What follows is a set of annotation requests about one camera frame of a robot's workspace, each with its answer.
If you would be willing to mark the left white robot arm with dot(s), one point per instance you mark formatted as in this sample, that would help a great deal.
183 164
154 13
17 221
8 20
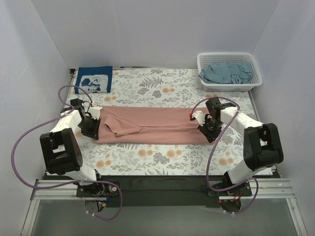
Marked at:
61 152

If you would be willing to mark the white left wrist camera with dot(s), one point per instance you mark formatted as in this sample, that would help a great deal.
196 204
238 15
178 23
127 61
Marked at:
95 112

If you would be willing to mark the blue grey t shirt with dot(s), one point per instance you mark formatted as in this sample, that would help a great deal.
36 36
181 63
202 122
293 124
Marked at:
227 73

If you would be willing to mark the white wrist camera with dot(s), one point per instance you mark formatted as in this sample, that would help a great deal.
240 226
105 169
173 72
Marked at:
95 112
198 116

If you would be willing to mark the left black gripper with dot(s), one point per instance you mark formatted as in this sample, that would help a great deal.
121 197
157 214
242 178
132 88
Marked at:
91 129

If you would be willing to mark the pink t shirt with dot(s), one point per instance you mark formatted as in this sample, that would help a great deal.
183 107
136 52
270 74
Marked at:
148 125

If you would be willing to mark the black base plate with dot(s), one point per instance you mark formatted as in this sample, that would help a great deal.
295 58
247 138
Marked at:
150 191

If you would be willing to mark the aluminium frame rail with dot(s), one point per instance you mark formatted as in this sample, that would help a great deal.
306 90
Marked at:
268 188

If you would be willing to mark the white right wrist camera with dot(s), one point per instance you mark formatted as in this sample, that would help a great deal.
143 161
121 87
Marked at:
198 116

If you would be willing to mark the white plastic laundry basket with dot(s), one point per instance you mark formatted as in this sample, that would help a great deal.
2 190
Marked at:
204 59

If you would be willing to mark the folded navy printed t shirt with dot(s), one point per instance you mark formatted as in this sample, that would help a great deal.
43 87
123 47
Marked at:
94 79

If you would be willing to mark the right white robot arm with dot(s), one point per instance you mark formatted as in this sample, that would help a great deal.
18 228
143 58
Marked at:
262 147

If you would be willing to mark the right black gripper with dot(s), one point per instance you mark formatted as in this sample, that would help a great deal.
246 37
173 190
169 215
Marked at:
209 131

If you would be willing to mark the floral patterned table cloth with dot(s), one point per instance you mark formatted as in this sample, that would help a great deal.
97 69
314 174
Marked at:
159 88

